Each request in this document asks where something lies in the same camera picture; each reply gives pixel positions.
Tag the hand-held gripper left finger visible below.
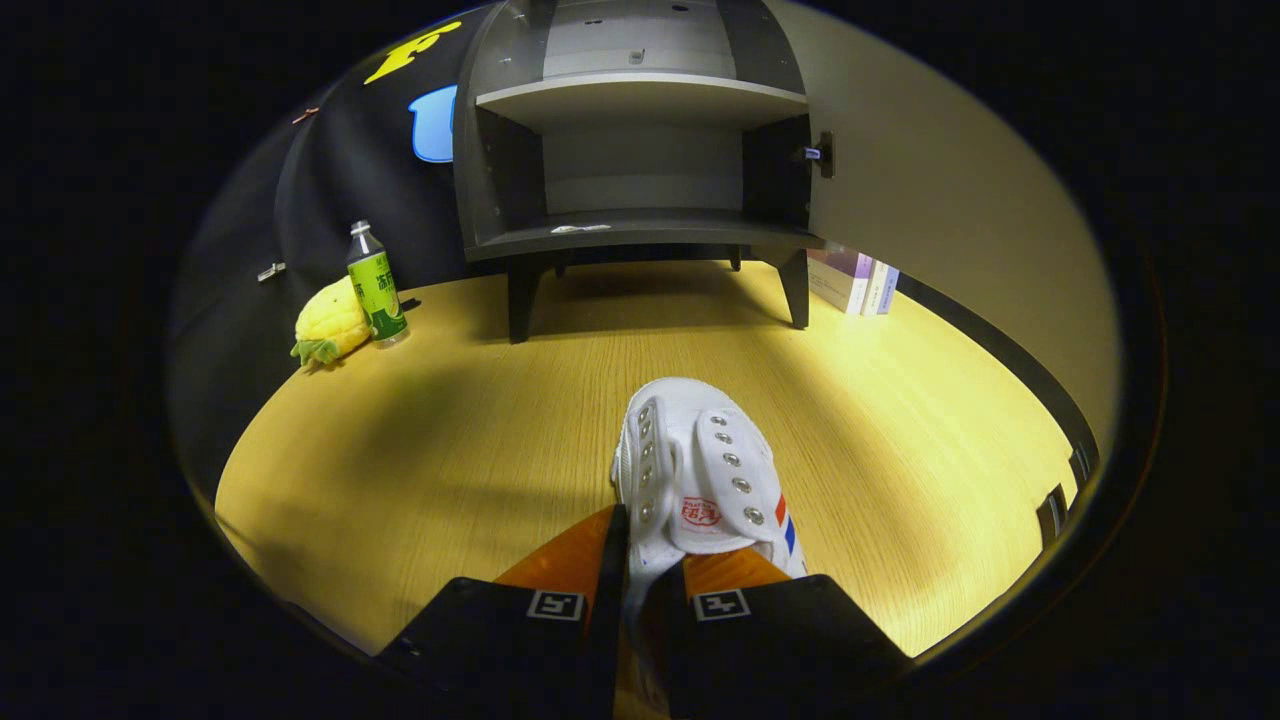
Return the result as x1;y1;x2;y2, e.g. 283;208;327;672
375;504;630;720

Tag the dark cover book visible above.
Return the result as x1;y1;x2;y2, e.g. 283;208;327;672
807;248;873;315

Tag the green label drink bottle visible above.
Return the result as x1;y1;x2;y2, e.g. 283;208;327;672
345;220;410;350

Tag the yellow pineapple plush toy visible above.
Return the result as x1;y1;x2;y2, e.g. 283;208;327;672
291;276;374;368

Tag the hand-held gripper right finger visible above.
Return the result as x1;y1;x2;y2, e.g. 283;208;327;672
640;546;914;720

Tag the grey cabinet shelf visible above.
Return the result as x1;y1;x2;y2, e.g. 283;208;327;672
475;71;810;133

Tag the black backdrop cloth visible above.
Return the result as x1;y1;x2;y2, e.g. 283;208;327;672
168;8;521;491

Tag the white canvas shoe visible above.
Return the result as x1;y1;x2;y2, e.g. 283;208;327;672
609;376;810;720

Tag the dark grey shoe cabinet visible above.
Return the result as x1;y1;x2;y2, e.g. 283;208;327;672
452;0;831;345

